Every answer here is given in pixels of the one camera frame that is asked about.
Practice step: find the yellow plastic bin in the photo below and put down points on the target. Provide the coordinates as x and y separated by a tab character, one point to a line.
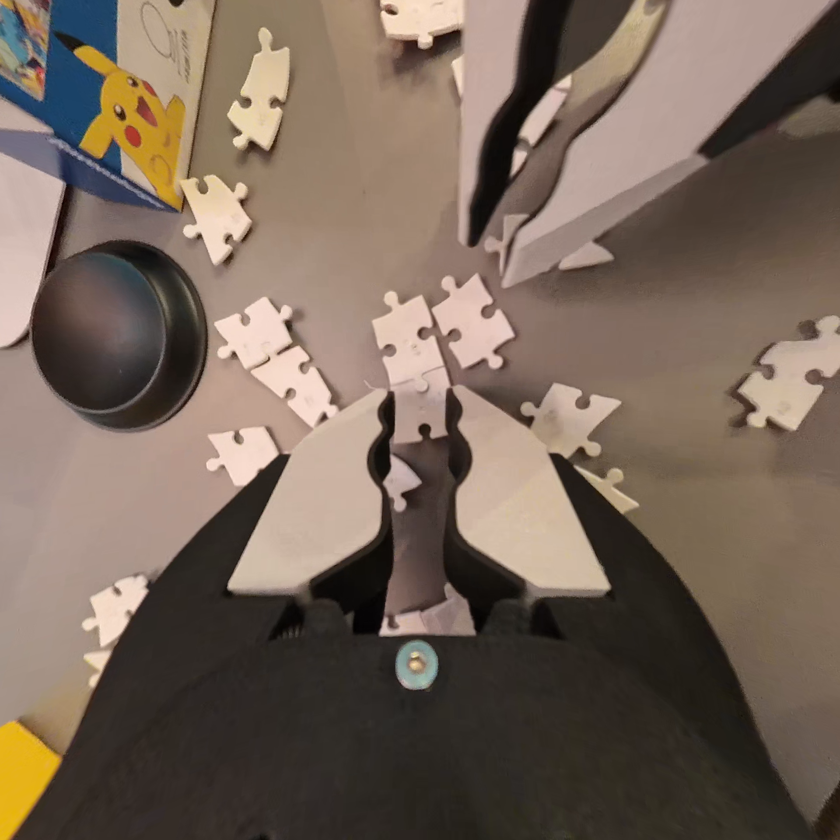
26	774

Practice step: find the white puzzle pieces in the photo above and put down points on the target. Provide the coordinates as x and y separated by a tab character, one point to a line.
472	321

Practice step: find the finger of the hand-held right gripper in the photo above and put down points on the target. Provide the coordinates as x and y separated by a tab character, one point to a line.
489	79
669	118

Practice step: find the blue puzzle box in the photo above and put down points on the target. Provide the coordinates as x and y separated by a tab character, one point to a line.
79	85

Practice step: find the black round puzzle stand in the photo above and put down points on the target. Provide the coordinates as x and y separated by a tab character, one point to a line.
111	334

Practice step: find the white flat stand plate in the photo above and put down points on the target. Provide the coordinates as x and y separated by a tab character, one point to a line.
23	262

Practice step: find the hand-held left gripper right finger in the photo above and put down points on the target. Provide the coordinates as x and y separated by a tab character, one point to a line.
525	518

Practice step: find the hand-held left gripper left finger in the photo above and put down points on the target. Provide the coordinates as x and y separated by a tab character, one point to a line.
315	518

